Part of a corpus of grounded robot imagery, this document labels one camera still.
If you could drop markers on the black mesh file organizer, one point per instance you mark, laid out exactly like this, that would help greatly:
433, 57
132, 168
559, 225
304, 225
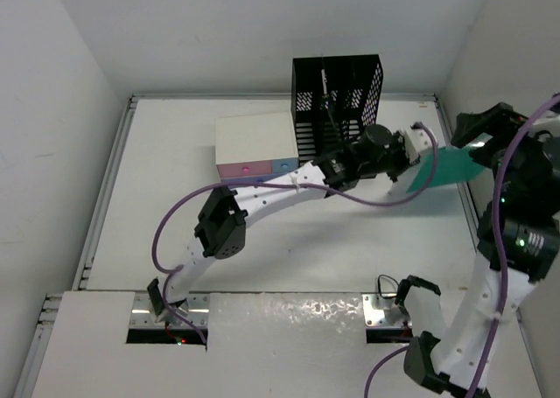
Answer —
360, 79

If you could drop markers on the purple bottom drawer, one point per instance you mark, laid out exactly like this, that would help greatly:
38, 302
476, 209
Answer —
251, 179

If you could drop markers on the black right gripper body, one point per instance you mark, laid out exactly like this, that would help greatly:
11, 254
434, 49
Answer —
500, 123

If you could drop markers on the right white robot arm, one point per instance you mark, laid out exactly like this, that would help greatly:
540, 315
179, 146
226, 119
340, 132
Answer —
518, 242

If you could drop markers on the green folder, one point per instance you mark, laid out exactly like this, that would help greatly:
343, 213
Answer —
454, 166

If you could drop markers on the pink drawer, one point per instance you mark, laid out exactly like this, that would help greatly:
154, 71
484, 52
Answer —
244, 169

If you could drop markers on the light blue small drawer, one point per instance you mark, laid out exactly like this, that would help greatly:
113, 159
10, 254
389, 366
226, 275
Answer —
284, 165

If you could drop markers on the white drawer cabinet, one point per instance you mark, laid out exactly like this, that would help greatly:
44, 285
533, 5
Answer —
251, 138

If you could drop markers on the black board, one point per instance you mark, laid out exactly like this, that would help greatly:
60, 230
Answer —
330, 84

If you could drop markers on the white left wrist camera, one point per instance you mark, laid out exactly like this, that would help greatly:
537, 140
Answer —
417, 143

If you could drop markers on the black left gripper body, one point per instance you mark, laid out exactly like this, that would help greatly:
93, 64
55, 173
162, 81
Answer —
391, 159

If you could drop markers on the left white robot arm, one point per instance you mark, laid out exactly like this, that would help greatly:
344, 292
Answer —
231, 209

